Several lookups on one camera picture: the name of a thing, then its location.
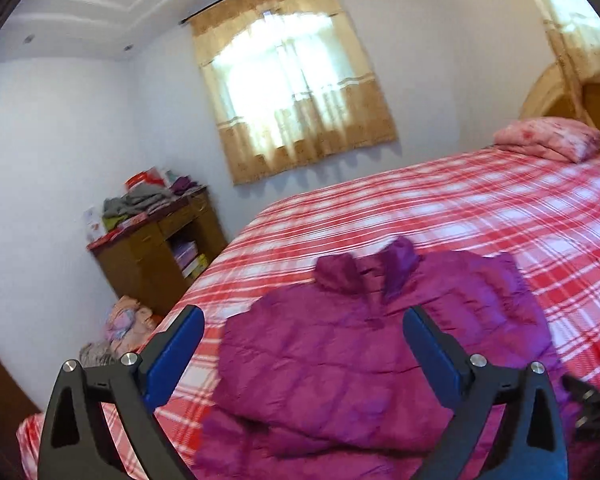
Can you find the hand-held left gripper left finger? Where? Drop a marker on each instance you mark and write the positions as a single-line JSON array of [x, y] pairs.
[[177, 350]]

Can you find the brown wooden door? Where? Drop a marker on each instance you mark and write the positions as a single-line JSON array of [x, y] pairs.
[[5, 400]]

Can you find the beige patterned window curtain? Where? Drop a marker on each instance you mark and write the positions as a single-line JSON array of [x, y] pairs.
[[290, 85]]

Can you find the brown wooden cabinet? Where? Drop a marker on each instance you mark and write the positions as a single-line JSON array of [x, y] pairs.
[[130, 265]]

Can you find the beige curtain beside headboard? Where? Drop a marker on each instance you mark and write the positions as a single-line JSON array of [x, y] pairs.
[[590, 45]]

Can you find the stack of books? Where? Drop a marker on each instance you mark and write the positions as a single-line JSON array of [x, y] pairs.
[[190, 257]]

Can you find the pink floral pillow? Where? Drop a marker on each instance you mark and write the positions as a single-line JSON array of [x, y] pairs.
[[550, 137]]

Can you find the purple puffer jacket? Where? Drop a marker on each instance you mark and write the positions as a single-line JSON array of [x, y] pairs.
[[330, 360]]

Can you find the grey fluffy cloth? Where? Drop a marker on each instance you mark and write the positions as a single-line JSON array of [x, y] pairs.
[[97, 355]]

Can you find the white printed bag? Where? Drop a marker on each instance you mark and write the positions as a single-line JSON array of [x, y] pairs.
[[92, 222]]

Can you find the grey folded clothes pile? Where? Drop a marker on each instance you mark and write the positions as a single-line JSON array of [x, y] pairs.
[[135, 202]]

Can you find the purple folded clothes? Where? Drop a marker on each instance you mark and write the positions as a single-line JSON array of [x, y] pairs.
[[185, 186]]

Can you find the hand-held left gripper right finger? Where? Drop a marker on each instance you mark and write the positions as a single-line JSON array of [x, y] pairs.
[[430, 355]]

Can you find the bed with red plaid sheet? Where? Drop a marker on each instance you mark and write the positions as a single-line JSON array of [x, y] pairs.
[[480, 210]]

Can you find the pink clothes heap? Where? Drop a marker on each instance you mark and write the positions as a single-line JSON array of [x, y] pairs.
[[130, 325]]

